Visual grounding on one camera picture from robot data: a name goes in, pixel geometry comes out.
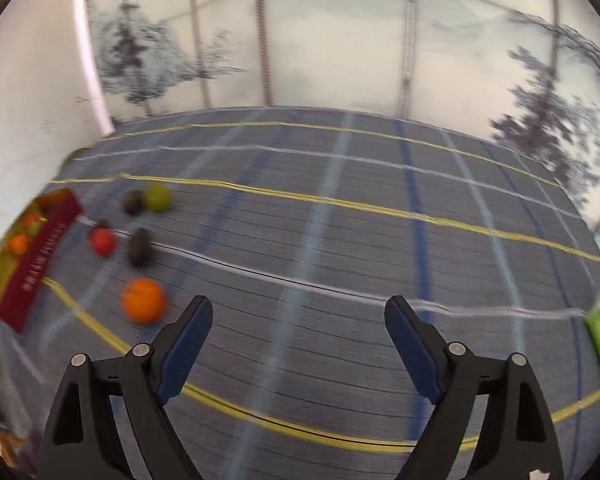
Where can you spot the red and green fruit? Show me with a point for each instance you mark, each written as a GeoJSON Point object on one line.
{"type": "Point", "coordinates": [33, 223]}

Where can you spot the plaid blanket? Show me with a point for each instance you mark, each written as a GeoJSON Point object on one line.
{"type": "Point", "coordinates": [310, 280]}

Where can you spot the dark avocado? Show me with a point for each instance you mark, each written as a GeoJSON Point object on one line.
{"type": "Point", "coordinates": [139, 247]}

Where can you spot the dark plum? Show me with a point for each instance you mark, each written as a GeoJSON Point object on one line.
{"type": "Point", "coordinates": [133, 202]}

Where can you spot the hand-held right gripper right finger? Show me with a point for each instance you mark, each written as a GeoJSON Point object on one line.
{"type": "Point", "coordinates": [411, 347]}

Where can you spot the small dark fruit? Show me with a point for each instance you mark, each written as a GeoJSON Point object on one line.
{"type": "Point", "coordinates": [102, 223]}

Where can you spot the green apple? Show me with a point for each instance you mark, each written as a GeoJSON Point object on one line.
{"type": "Point", "coordinates": [158, 197]}

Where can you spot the orange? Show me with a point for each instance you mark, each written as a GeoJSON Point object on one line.
{"type": "Point", "coordinates": [143, 301]}

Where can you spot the red and gold box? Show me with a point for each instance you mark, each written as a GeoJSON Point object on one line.
{"type": "Point", "coordinates": [32, 265]}

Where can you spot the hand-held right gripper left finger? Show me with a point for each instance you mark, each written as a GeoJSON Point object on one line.
{"type": "Point", "coordinates": [187, 345]}

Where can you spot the red apple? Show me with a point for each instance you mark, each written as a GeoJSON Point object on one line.
{"type": "Point", "coordinates": [102, 242]}

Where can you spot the tree print wall panel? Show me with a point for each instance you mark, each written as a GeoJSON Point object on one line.
{"type": "Point", "coordinates": [340, 50]}

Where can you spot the orange tangerine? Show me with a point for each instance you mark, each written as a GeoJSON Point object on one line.
{"type": "Point", "coordinates": [19, 244]}

